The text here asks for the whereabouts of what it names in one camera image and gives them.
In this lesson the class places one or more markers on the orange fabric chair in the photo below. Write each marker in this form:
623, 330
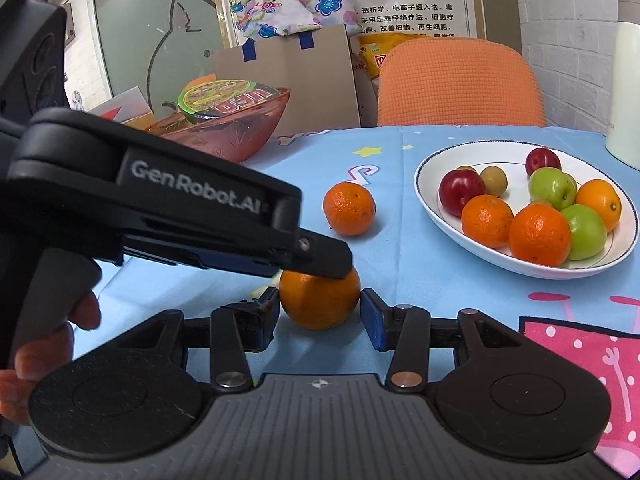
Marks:
460, 85

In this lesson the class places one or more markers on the brown cardboard sheet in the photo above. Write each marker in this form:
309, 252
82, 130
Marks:
300, 90

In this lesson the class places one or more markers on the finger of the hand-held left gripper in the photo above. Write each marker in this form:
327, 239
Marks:
327, 260

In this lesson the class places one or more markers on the smooth orange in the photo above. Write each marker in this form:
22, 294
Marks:
598, 204
320, 305

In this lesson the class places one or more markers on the instant noodle cup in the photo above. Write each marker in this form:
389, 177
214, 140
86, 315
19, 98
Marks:
225, 100

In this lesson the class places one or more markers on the bumpy mandarin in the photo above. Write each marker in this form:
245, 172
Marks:
349, 209
539, 235
486, 222

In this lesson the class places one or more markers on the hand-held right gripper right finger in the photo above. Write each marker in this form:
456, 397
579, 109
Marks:
374, 322

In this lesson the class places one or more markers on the blue tape strip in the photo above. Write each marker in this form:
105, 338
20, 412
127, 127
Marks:
307, 40
248, 50

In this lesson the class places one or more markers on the brown speckled round fruit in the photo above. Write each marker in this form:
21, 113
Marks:
495, 181

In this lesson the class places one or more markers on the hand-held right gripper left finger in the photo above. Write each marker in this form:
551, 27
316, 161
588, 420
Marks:
270, 320

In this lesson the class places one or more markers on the white thermos jug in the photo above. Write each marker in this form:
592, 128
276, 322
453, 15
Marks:
625, 85

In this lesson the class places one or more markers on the yellow snack bag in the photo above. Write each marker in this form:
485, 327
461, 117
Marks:
375, 52

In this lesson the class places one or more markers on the pink plastic bowl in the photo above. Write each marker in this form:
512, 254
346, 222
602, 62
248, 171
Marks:
230, 135

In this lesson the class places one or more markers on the small red plum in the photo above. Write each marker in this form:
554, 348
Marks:
542, 161

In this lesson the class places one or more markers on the person's left hand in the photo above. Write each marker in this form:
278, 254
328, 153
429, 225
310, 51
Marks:
45, 355

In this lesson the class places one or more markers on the large dark red plum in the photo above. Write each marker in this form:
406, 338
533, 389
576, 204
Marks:
461, 191

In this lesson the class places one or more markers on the green apple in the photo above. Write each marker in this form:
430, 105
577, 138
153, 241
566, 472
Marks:
586, 232
551, 187

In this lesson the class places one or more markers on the frosted glass door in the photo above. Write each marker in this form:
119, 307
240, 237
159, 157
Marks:
150, 20

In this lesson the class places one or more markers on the white plate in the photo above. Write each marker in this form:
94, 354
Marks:
435, 180

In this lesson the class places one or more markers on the wall poster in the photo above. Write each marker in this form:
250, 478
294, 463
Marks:
425, 0

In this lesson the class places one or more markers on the floral cloth bag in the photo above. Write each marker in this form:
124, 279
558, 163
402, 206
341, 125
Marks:
295, 2

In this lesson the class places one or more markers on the blue star printed tablecloth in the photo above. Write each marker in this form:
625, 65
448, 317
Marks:
440, 320

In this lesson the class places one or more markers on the small brown longan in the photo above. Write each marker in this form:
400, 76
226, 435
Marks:
466, 168

